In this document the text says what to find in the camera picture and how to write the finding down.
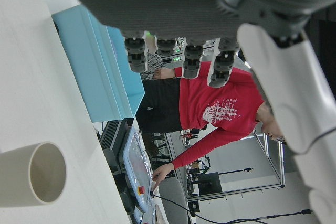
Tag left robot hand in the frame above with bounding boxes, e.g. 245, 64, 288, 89
56, 0, 336, 224

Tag beige plastic cup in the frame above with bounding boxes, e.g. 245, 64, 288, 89
0, 141, 67, 206

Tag person in striped shirt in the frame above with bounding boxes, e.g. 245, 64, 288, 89
140, 52, 175, 81

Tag person in red shirt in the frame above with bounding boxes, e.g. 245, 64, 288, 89
136, 61, 287, 192

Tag light blue storage box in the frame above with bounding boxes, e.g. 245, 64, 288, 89
51, 5, 145, 124

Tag gray ribbed metal box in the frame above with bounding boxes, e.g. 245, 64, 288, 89
99, 120, 129, 175

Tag teach pendant with red button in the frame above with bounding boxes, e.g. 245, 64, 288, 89
122, 126, 156, 223

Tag aluminium frame rig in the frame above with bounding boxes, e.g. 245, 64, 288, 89
183, 129, 287, 201

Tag black cable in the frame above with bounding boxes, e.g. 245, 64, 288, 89
151, 192, 313, 224

